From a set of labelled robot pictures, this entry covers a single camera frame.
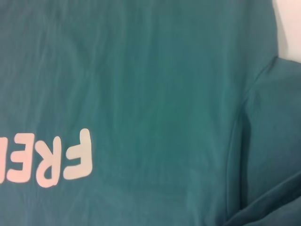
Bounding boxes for teal t-shirt with FREE print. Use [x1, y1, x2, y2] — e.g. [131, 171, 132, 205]
[0, 0, 301, 226]

